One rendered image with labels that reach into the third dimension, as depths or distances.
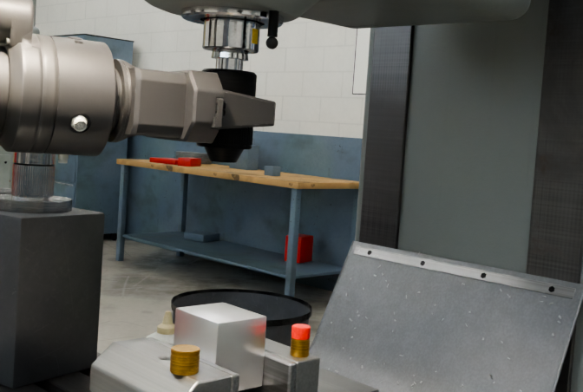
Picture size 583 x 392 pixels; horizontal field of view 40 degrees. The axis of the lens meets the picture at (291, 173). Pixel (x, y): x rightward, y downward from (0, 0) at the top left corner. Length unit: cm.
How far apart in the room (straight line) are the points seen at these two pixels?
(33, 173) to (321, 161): 541
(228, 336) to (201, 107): 19
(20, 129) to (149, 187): 747
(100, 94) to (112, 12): 825
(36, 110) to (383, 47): 56
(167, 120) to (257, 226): 623
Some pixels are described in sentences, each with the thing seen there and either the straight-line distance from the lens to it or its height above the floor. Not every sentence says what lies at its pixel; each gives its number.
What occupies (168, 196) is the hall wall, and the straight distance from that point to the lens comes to 780.
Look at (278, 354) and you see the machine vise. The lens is 69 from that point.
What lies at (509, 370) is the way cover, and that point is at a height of 98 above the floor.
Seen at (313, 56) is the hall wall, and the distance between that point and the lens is 645.
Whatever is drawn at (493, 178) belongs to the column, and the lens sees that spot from 94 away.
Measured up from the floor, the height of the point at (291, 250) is 42.
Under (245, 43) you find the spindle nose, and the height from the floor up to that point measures 128.
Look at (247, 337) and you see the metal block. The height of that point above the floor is 104.
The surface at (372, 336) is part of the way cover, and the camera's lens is 99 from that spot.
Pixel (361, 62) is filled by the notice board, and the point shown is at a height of 177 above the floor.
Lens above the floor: 122
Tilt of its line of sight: 3 degrees down
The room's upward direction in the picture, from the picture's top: 4 degrees clockwise
